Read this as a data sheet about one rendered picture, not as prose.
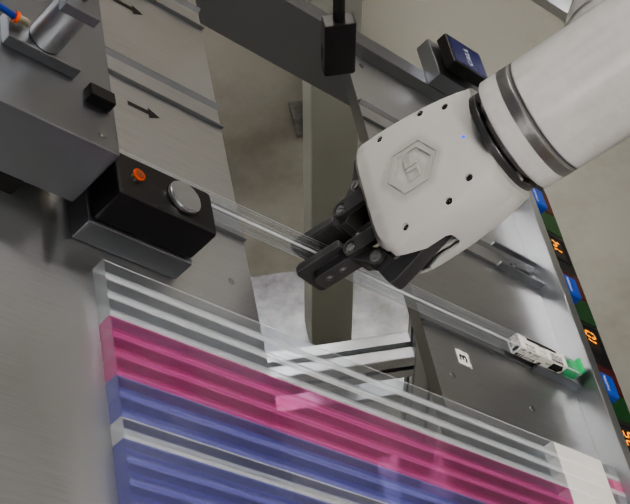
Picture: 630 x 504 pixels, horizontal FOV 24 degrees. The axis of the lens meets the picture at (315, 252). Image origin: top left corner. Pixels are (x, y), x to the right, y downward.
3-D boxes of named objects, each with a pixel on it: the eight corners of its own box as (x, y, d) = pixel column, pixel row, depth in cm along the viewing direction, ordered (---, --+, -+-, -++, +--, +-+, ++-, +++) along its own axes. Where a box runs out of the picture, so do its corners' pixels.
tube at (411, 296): (567, 367, 123) (577, 360, 122) (572, 381, 122) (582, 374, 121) (74, 142, 92) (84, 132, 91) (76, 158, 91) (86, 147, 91)
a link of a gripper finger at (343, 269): (368, 218, 101) (293, 266, 103) (377, 253, 99) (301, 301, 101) (393, 238, 103) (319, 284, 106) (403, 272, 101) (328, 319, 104)
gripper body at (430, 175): (469, 53, 99) (339, 140, 103) (510, 161, 92) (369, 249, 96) (524, 107, 104) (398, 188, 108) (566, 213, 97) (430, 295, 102)
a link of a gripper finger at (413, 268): (466, 185, 98) (404, 177, 102) (423, 289, 96) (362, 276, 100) (475, 193, 99) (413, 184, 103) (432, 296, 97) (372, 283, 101)
